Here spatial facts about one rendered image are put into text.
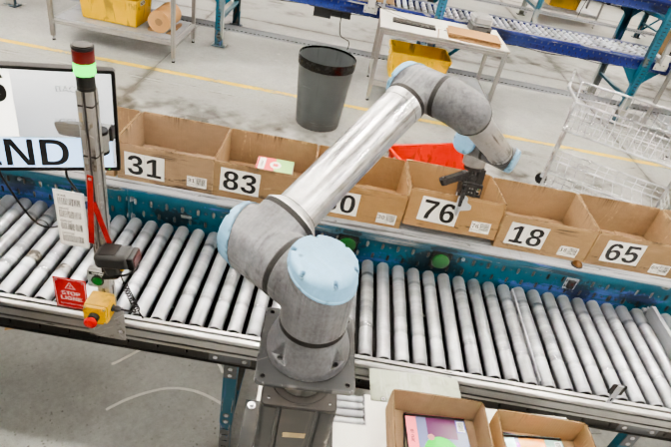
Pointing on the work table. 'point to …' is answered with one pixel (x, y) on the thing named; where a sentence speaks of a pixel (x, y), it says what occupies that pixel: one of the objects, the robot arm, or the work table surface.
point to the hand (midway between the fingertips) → (454, 212)
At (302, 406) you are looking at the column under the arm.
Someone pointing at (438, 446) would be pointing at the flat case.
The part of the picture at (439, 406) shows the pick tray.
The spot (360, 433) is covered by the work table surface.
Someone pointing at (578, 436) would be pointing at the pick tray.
